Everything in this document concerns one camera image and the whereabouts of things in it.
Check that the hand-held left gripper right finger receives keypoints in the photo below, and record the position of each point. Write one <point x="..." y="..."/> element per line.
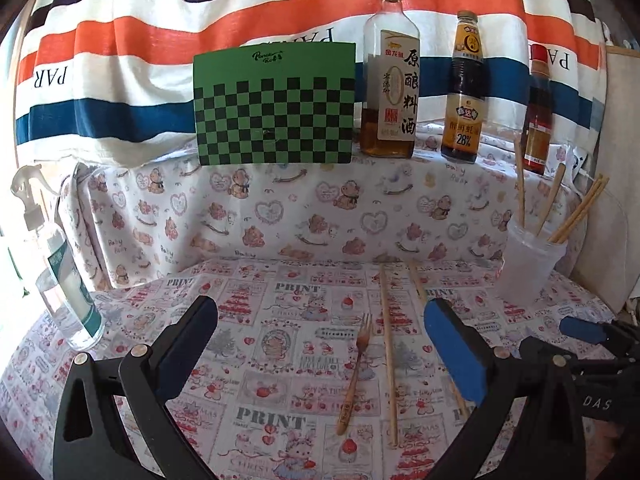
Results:
<point x="457" y="355"/>

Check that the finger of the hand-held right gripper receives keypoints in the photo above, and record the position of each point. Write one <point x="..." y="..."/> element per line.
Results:
<point x="582" y="330"/>
<point x="535" y="347"/>

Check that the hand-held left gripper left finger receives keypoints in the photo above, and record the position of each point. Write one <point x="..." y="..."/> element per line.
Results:
<point x="187" y="345"/>

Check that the clear plastic cup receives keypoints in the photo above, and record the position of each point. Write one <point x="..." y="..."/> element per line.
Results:
<point x="525" y="270"/>

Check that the golden fork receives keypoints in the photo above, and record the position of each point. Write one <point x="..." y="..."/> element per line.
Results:
<point x="356" y="365"/>

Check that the clear spray bottle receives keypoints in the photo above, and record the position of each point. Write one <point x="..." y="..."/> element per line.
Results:
<point x="65" y="290"/>

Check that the wood-look board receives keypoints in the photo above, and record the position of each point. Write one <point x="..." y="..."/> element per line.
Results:
<point x="615" y="135"/>

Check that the small red-capped sauce bottle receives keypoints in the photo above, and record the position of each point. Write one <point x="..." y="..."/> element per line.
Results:
<point x="537" y="120"/>

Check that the green checkered box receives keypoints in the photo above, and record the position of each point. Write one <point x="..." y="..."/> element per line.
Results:
<point x="270" y="110"/>

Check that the dark oyster sauce bottle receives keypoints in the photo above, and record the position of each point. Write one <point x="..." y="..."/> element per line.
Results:
<point x="462" y="100"/>

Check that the clear cooking wine bottle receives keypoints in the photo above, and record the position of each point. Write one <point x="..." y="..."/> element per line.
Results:
<point x="390" y="85"/>

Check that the striped cloth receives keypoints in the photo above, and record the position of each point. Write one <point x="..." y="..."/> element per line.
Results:
<point x="150" y="60"/>

